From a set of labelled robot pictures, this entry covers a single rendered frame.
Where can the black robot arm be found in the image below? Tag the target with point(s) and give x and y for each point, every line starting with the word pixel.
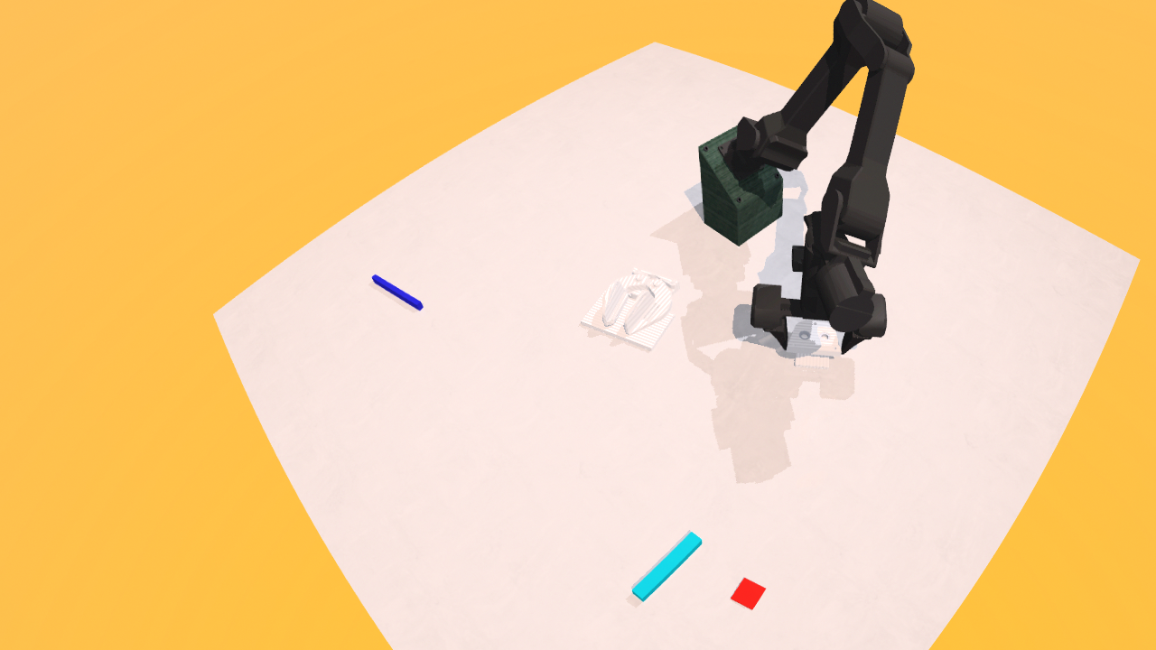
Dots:
pixel 856 201

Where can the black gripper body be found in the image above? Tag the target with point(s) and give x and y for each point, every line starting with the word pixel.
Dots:
pixel 768 308

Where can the dark blue rectangular bar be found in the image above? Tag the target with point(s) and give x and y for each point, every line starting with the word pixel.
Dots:
pixel 406 297

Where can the cyan flat bar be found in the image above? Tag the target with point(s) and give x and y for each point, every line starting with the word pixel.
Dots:
pixel 667 567

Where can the red square tile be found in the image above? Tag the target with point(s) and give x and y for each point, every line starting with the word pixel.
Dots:
pixel 748 594

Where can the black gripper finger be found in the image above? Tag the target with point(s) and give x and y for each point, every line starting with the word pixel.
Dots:
pixel 781 333
pixel 852 338

